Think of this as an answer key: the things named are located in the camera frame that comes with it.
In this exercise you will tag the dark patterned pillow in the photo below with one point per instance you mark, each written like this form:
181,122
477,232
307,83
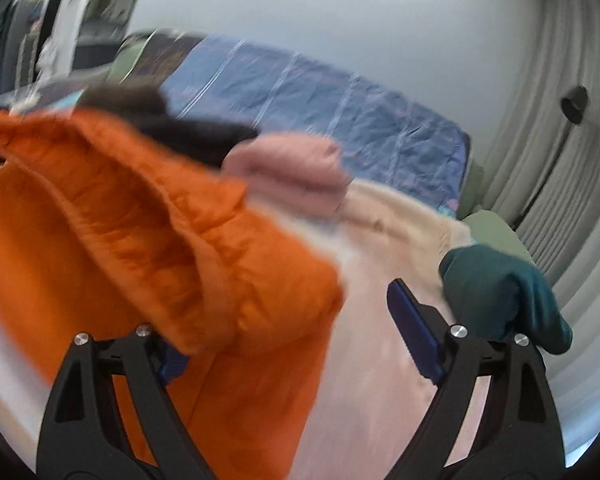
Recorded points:
151,55

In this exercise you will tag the pink folded quilted garment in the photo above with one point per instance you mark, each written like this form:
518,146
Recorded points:
301,171

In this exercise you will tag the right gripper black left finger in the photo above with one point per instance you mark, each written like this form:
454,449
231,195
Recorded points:
109,416

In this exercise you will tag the olive brown fleece garment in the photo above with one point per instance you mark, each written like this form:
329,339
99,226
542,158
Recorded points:
124,98

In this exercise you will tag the dark green folded sweatshirt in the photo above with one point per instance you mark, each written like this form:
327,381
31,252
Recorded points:
497,296

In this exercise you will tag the blue plaid duvet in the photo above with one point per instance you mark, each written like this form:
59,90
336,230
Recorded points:
385,136

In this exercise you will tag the black jacket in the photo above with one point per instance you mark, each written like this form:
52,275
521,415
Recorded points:
205,141

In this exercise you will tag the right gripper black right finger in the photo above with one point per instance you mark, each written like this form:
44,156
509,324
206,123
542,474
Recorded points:
518,436

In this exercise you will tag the cream pink fleece blanket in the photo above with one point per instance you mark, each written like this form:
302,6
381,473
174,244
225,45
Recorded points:
371,397

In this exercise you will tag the orange puffer jacket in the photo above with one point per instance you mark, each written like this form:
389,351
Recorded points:
102,230

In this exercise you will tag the grey window curtain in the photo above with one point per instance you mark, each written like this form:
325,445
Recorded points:
543,174

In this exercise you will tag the light green pillow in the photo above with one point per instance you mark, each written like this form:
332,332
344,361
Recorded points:
490,229

